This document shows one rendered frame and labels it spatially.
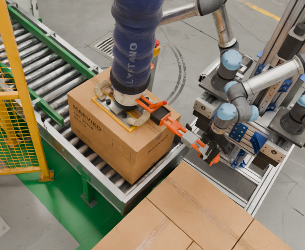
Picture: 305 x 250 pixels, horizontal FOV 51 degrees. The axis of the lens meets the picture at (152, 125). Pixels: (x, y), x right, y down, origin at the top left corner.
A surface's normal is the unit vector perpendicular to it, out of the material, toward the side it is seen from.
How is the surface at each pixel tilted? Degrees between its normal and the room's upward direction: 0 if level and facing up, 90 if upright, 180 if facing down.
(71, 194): 0
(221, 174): 0
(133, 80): 79
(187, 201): 0
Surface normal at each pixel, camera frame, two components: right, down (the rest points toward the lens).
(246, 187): 0.13, -0.60
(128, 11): -0.39, 0.80
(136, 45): 0.11, 0.66
